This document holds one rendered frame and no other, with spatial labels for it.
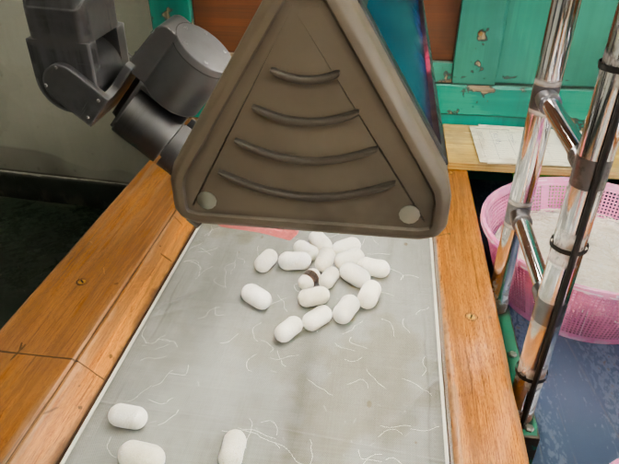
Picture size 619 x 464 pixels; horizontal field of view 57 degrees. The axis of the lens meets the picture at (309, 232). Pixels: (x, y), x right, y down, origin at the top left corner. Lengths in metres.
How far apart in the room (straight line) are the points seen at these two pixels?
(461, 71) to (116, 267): 0.61
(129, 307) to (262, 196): 0.46
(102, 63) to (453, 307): 0.40
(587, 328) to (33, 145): 2.11
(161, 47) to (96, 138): 1.75
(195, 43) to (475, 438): 0.39
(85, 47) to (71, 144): 1.81
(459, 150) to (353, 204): 0.73
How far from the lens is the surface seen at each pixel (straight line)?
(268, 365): 0.55
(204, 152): 0.16
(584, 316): 0.69
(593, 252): 0.77
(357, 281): 0.62
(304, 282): 0.62
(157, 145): 0.54
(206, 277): 0.66
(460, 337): 0.55
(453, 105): 0.98
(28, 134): 2.43
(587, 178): 0.42
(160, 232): 0.70
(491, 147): 0.90
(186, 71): 0.50
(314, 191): 0.16
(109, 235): 0.71
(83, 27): 0.53
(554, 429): 0.63
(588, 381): 0.68
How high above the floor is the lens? 1.13
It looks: 33 degrees down
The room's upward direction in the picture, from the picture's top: straight up
